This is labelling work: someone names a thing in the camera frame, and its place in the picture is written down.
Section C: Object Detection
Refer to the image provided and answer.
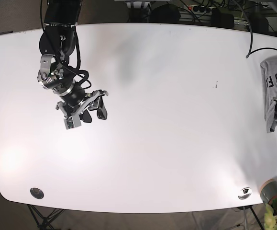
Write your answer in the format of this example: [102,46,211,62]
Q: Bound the left table grommet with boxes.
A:
[30,187,44,199]

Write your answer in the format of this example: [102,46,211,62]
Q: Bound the grey plant pot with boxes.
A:
[259,179,277,205]

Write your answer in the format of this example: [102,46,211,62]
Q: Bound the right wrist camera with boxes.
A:
[64,115,81,129]

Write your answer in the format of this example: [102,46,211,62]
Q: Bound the black folding stand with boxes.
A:
[27,205,65,230]

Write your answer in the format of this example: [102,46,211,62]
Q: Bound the right table grommet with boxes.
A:
[238,187,252,200]

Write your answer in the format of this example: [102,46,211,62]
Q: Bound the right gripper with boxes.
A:
[37,55,108,123]

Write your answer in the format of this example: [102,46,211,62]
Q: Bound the white power strip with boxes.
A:
[187,5,212,13]

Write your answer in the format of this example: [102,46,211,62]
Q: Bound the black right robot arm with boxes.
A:
[37,0,108,129]

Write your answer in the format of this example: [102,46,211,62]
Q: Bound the table grommet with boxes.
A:
[30,187,44,199]
[238,187,252,200]

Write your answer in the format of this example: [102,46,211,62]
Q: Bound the tangled black cables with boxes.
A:
[128,0,277,29]

